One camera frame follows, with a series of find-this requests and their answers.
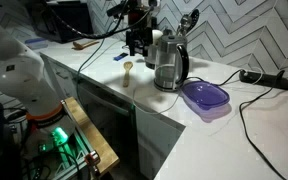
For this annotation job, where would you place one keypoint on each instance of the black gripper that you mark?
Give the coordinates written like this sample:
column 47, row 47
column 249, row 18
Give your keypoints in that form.
column 138, row 40

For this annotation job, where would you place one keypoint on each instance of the steel electric kettle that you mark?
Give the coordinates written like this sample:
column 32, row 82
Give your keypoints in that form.
column 172, row 63

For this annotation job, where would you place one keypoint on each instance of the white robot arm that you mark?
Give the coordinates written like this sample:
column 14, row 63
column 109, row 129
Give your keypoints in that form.
column 23, row 76

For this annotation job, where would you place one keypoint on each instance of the purple plastic container lid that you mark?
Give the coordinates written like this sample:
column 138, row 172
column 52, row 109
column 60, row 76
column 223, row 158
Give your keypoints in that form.
column 204, row 95

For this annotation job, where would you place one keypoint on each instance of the blue small object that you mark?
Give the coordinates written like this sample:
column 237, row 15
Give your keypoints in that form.
column 121, row 56

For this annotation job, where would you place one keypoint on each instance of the wooden spoon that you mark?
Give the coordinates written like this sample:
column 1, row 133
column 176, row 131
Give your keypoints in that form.
column 127, row 66

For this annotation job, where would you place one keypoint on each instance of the metal ladle utensil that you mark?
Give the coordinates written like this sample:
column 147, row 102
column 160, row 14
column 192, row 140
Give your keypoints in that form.
column 187, row 22

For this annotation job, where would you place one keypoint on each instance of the wooden spatula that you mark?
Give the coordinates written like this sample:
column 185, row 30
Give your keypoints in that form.
column 78, row 46

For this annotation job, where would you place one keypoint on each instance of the black appliance box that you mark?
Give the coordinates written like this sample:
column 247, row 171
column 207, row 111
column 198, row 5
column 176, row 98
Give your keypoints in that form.
column 46, row 20

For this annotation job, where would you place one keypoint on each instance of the blue lidded plastic container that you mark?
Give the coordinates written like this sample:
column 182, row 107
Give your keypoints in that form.
column 37, row 43

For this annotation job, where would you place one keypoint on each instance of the wooden board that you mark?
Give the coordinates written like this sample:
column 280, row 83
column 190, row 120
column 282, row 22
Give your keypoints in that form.
column 108, row 159

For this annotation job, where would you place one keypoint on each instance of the black power strip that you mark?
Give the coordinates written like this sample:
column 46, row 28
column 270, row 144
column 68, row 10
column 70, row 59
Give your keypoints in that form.
column 262, row 79

